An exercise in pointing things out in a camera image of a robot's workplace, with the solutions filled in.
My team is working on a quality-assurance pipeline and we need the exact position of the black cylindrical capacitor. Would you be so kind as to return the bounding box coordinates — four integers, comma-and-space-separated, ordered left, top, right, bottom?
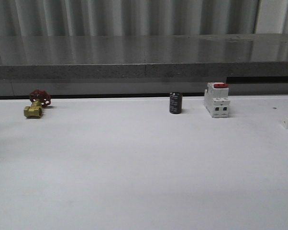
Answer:
169, 92, 183, 114

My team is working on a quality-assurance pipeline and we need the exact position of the grey stone counter ledge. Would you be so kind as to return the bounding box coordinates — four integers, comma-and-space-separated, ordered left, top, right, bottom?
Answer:
0, 34, 288, 82

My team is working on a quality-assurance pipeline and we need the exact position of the brass valve red handwheel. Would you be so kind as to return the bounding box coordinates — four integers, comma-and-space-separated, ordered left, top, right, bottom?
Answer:
23, 89, 51, 118

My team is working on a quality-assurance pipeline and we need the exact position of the grey pleated curtain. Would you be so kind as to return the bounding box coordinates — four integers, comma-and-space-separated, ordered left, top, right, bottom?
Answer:
0, 0, 288, 36

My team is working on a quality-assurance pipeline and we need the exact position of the white circuit breaker red switch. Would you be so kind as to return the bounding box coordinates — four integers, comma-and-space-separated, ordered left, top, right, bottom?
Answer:
204, 82, 230, 118

